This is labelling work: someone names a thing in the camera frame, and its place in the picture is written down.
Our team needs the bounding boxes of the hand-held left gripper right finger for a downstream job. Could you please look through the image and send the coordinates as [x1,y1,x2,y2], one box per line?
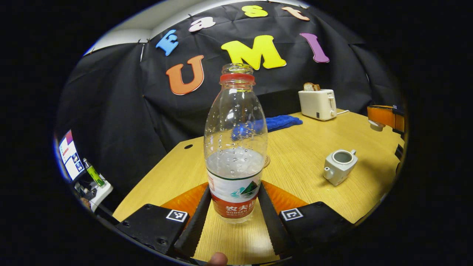
[258,180,355,258]

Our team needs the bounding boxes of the black backdrop cloth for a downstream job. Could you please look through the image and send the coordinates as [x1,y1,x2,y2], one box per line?
[55,0,404,196]

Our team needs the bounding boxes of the clear plastic water bottle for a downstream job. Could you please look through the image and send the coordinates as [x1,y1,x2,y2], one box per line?
[204,63,269,224]

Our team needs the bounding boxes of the white ceramic teacup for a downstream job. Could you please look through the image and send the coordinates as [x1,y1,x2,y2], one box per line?
[323,149,358,187]

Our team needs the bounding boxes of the white box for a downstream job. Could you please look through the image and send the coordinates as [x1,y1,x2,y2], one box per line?
[88,180,114,212]

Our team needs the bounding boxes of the white toaster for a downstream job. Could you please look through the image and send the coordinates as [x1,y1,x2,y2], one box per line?
[298,89,338,122]

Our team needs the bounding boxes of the computer monitor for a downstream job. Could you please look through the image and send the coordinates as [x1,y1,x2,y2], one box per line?
[58,129,86,182]

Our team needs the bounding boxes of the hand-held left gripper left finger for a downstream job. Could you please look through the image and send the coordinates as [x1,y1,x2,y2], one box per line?
[115,182,212,259]

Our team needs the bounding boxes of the green bottle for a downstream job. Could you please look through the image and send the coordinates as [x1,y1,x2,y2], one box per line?
[83,158,106,188]

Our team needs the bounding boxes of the blue towel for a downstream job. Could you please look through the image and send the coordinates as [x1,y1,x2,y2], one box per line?
[232,115,304,141]

